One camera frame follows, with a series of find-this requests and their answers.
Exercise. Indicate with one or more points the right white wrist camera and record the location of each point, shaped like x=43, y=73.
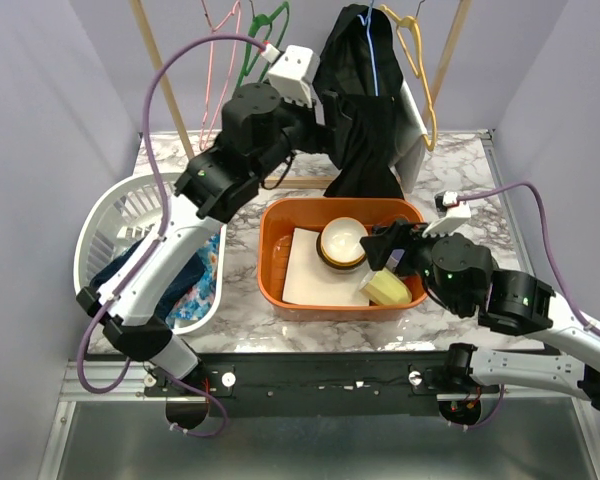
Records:
x=452, y=213

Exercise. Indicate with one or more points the white laundry basket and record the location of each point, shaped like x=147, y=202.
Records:
x=123, y=215

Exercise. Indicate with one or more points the orange plastic tub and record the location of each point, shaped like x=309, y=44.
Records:
x=277, y=226

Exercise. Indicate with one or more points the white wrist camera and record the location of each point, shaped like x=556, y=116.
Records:
x=291, y=72
x=452, y=213

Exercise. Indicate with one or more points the black garment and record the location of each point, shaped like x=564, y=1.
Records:
x=368, y=143

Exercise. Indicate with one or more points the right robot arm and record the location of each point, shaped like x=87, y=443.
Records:
x=463, y=278

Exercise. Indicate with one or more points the grey white garment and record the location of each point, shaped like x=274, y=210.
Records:
x=409, y=140

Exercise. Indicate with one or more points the lavender cup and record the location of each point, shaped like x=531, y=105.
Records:
x=393, y=262

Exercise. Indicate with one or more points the white bowl with dark rim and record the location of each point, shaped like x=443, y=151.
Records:
x=338, y=244

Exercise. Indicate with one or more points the wooden clothes rack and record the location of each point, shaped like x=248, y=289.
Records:
x=296, y=182

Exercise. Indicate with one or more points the light blue hanger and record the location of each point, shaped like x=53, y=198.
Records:
x=366, y=22

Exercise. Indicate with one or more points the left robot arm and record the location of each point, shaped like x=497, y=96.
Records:
x=261, y=129

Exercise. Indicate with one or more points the pink wire hanger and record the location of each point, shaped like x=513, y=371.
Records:
x=220, y=67

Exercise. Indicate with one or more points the yellow cup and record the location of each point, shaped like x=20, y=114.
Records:
x=384, y=288

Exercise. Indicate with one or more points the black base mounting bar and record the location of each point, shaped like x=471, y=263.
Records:
x=318, y=384

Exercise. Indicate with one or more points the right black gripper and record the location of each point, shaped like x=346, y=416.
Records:
x=398, y=234

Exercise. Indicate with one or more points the yellow hanger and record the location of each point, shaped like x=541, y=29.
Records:
x=416, y=63

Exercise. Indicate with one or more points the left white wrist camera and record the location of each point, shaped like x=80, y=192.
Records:
x=291, y=72

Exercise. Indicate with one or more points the floral blue skirt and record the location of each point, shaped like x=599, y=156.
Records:
x=199, y=298

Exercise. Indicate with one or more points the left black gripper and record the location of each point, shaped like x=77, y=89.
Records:
x=328, y=136

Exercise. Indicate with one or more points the white square plate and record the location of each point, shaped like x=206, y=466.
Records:
x=310, y=282

